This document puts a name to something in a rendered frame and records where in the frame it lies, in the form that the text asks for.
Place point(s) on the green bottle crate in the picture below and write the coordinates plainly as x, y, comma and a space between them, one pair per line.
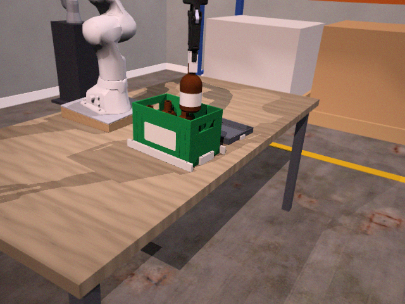
176, 136

